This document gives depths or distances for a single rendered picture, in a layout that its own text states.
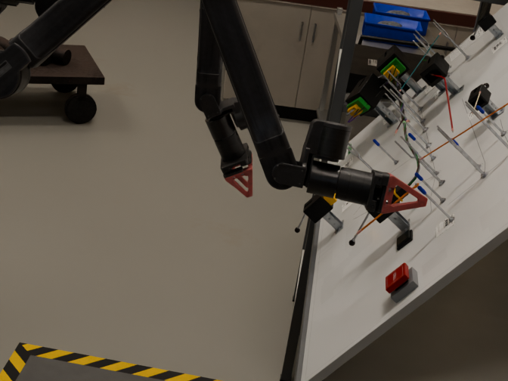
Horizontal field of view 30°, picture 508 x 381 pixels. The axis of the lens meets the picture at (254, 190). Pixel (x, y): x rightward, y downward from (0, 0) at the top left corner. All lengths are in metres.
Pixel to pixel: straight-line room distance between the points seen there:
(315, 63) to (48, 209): 2.00
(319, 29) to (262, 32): 0.33
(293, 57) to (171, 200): 1.46
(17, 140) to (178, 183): 0.90
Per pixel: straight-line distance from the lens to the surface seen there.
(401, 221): 2.03
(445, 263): 1.78
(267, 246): 4.22
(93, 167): 4.78
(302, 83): 5.63
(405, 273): 1.79
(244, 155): 2.16
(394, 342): 2.22
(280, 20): 5.52
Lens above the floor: 1.97
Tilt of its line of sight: 25 degrees down
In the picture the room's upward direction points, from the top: 9 degrees clockwise
